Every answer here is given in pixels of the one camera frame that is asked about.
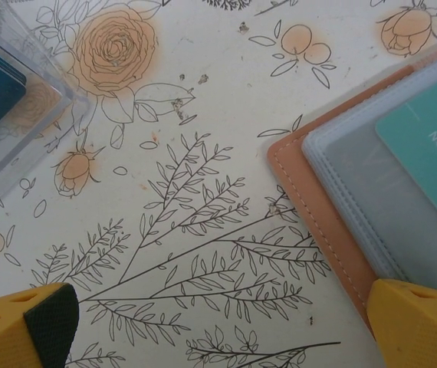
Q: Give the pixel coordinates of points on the clear acrylic card stand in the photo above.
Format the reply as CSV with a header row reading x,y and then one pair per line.
x,y
50,84

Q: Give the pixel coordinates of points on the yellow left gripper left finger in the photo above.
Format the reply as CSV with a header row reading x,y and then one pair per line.
x,y
11,329

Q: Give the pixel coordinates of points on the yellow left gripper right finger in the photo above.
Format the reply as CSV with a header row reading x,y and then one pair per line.
x,y
421,329

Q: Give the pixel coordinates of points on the light teal plastic card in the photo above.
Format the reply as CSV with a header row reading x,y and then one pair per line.
x,y
425,161

